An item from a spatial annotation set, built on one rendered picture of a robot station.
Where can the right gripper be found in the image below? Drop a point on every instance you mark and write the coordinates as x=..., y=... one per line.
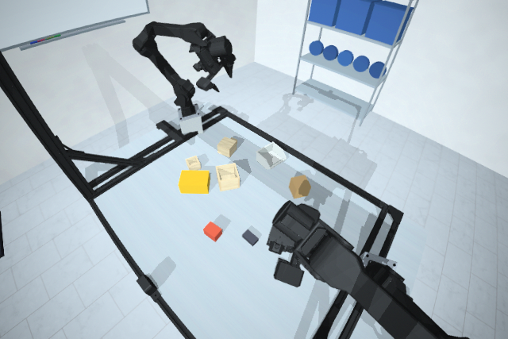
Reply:
x=290, y=272

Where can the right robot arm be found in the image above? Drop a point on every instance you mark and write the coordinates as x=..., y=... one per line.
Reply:
x=333, y=262

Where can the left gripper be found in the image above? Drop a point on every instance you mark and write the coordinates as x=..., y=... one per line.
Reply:
x=213, y=67

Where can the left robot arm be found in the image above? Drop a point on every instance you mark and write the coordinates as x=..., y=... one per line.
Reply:
x=193, y=33

